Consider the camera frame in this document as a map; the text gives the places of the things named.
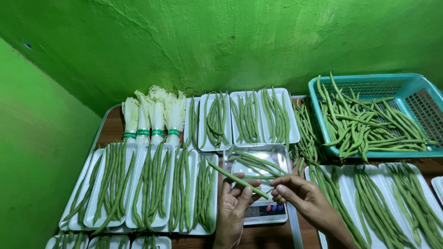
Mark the person's right hand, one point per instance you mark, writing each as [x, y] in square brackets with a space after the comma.
[306, 199]

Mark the person's left hand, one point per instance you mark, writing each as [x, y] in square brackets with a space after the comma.
[232, 214]

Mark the green bean pod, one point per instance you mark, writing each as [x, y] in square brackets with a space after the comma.
[263, 162]
[228, 175]
[259, 177]

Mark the white foam tray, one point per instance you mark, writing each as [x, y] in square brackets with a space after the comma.
[92, 211]
[387, 186]
[74, 207]
[348, 176]
[91, 243]
[52, 243]
[187, 135]
[164, 243]
[439, 188]
[166, 207]
[193, 162]
[215, 193]
[202, 141]
[293, 128]
[235, 95]
[313, 179]

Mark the bunch of green beans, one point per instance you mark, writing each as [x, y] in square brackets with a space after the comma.
[246, 117]
[84, 197]
[193, 121]
[67, 242]
[105, 243]
[334, 193]
[373, 204]
[112, 179]
[180, 193]
[152, 186]
[203, 197]
[415, 200]
[216, 119]
[148, 243]
[275, 117]

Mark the digital kitchen scale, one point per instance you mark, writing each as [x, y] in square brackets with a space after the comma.
[273, 214]

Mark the clear plastic weighing tray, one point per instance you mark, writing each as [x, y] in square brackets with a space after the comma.
[280, 155]

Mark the loose pile of green beans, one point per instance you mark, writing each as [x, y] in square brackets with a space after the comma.
[306, 135]

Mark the heap of green beans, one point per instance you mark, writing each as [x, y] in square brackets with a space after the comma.
[363, 131]

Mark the banded white cabbage bundle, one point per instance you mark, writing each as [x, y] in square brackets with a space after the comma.
[175, 116]
[130, 116]
[157, 114]
[143, 117]

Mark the teal plastic basket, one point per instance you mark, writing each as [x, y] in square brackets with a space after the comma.
[420, 103]

